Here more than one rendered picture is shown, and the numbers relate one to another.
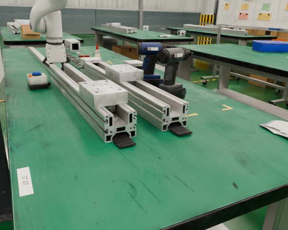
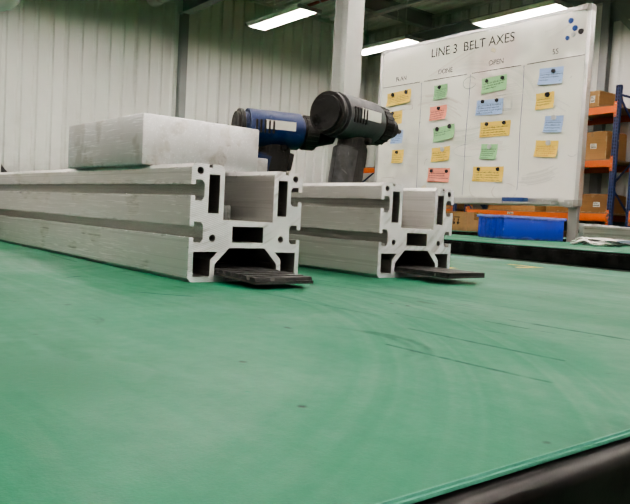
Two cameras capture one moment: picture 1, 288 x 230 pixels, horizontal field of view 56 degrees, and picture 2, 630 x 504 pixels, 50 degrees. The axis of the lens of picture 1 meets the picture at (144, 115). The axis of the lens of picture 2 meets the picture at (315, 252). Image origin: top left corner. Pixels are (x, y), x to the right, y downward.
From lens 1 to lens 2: 0.38 m
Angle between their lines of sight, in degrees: 21
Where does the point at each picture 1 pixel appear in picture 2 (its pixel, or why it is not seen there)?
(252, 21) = (460, 185)
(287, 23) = (542, 185)
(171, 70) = (351, 159)
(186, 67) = not seen: hidden behind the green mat
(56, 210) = (16, 376)
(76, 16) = not seen: hidden behind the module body
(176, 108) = (410, 216)
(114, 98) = (215, 147)
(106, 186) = (267, 335)
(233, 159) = not seen: outside the picture
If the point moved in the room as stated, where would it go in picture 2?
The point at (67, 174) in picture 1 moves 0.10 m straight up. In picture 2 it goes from (49, 314) to (56, 96)
